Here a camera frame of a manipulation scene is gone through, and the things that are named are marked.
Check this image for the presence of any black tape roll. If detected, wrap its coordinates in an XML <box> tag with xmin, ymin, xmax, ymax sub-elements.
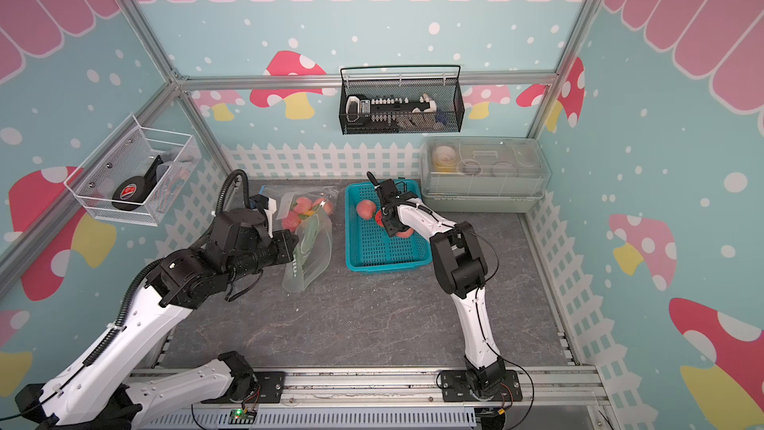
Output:
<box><xmin>111</xmin><ymin>155</ymin><xmax>164</xmax><ymax>212</ymax></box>

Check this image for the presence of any teal plastic perforated basket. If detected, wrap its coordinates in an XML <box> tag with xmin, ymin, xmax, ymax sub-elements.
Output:
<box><xmin>344</xmin><ymin>178</ymin><xmax>434</xmax><ymax>274</ymax></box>

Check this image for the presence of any clear bag green cartoon print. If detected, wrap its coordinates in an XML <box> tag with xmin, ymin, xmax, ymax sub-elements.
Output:
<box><xmin>283</xmin><ymin>211</ymin><xmax>332</xmax><ymax>293</ymax></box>

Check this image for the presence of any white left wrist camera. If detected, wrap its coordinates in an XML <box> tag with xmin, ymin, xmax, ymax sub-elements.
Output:
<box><xmin>249</xmin><ymin>194</ymin><xmax>278</xmax><ymax>237</ymax></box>

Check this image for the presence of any clear acrylic wall bin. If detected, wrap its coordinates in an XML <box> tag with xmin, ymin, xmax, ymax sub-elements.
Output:
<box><xmin>64</xmin><ymin>117</ymin><xmax>202</xmax><ymax>227</ymax></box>

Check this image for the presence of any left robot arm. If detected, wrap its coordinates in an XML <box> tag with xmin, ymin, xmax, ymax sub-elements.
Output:
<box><xmin>15</xmin><ymin>169</ymin><xmax>298</xmax><ymax>429</ymax></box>

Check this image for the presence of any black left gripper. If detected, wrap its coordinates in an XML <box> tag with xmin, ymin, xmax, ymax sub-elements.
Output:
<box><xmin>227</xmin><ymin>229</ymin><xmax>300</xmax><ymax>284</ymax></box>

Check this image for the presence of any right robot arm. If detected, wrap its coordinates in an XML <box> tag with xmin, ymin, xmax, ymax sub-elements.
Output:
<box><xmin>367</xmin><ymin>172</ymin><xmax>507</xmax><ymax>399</ymax></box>

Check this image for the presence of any clear plastic storage box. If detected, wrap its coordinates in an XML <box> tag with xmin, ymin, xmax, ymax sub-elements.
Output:
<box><xmin>421</xmin><ymin>137</ymin><xmax>551</xmax><ymax>213</ymax></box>

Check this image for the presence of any black wire mesh basket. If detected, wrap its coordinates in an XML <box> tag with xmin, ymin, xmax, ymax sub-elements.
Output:
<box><xmin>338</xmin><ymin>65</ymin><xmax>465</xmax><ymax>135</ymax></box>

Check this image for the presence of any clear blue zipper bag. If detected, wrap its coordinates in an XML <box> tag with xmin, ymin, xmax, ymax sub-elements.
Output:
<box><xmin>259</xmin><ymin>183</ymin><xmax>339</xmax><ymax>232</ymax></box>

